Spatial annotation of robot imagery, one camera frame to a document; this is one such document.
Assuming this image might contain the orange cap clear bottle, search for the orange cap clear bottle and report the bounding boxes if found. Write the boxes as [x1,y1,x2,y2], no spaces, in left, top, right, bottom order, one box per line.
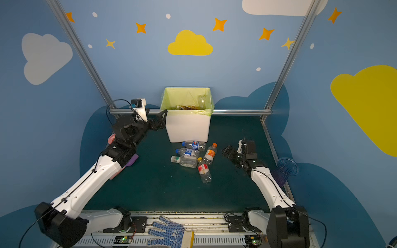
[203,143,217,165]

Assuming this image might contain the clear unlabelled wide bottle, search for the clear unlabelled wide bottle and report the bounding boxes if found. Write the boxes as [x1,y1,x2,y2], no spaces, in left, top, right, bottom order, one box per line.
[198,95,206,110]

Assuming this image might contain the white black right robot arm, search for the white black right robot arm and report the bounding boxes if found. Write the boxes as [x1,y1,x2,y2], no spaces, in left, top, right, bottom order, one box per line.
[222,144,310,248]

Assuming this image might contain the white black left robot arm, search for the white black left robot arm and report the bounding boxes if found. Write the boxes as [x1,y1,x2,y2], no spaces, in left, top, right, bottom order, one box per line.
[35,110,167,248]

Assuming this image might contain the green bin liner bag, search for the green bin liner bag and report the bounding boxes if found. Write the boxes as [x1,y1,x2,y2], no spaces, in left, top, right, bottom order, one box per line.
[160,87,215,116]

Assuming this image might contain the white plastic trash bin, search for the white plastic trash bin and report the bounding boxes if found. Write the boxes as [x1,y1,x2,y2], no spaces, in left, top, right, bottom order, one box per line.
[166,110,211,143]

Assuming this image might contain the yellow cap red label bottle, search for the yellow cap red label bottle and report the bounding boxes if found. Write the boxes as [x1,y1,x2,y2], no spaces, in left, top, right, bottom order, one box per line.
[197,157,212,184]

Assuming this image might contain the purple blue mesh basket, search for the purple blue mesh basket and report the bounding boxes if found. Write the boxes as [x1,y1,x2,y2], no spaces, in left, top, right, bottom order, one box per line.
[271,168,289,188]

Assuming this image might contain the purple plastic object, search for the purple plastic object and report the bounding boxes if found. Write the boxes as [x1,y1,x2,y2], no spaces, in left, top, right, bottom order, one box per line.
[110,154,139,180]

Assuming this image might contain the clear white cap wide bottle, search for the clear white cap wide bottle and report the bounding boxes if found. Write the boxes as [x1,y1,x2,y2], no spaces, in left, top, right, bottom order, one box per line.
[171,156,197,168]

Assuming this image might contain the pink watering can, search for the pink watering can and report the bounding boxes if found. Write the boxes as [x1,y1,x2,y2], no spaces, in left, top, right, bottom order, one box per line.
[108,133,116,145]

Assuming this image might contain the circuit board right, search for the circuit board right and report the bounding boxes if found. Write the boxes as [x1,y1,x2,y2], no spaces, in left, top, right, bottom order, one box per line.
[244,236,262,248]

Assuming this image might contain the blue dotted work glove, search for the blue dotted work glove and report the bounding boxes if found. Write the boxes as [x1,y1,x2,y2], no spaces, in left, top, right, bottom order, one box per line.
[147,216,185,248]

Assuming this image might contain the green circuit board left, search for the green circuit board left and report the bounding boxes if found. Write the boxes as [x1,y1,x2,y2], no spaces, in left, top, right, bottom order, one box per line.
[113,236,132,244]

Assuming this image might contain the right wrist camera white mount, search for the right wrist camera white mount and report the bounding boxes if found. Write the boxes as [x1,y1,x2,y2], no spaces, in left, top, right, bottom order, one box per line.
[237,139,256,154]

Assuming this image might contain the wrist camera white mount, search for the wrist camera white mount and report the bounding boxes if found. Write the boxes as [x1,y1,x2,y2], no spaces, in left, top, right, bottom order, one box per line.
[237,139,256,154]
[131,98,147,122]

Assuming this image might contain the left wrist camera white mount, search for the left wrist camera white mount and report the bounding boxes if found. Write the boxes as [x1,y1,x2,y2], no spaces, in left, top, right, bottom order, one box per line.
[131,98,147,122]

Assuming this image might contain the aluminium frame back rail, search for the aluminium frame back rail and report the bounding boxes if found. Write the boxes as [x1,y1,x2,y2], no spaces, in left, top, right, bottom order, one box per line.
[109,108,272,116]

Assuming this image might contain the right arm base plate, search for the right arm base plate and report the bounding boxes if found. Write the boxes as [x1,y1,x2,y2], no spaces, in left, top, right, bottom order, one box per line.
[225,216,251,233]

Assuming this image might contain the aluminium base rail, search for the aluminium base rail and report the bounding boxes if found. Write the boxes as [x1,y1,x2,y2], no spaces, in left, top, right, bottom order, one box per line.
[61,210,320,248]

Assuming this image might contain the aluminium frame left post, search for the aluminium frame left post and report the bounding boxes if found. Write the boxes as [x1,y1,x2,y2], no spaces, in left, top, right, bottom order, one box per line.
[46,0,116,108]

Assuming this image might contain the aluminium frame post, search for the aluminium frame post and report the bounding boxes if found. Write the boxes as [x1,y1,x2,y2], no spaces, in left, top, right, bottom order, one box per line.
[46,0,116,108]
[264,0,322,114]

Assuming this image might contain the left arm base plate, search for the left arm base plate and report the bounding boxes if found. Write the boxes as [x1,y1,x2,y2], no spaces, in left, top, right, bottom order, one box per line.
[103,216,148,234]

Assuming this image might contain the aluminium frame right post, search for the aluminium frame right post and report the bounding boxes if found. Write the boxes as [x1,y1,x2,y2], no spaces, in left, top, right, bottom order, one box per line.
[264,0,322,114]

